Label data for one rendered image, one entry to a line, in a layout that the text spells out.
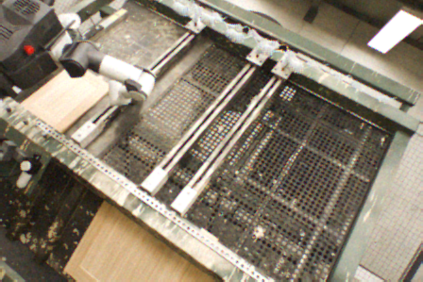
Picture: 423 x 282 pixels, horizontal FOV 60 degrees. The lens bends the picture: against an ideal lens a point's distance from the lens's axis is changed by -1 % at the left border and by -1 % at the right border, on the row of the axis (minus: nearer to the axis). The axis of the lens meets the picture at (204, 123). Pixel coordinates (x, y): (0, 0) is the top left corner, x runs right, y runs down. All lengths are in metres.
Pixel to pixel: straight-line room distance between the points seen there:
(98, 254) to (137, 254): 0.22
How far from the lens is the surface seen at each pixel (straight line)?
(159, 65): 2.21
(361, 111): 2.29
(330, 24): 7.23
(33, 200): 2.28
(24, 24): 1.65
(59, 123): 2.09
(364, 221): 1.93
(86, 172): 1.86
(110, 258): 2.10
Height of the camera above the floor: 1.36
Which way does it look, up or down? 1 degrees down
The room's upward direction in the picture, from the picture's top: 30 degrees clockwise
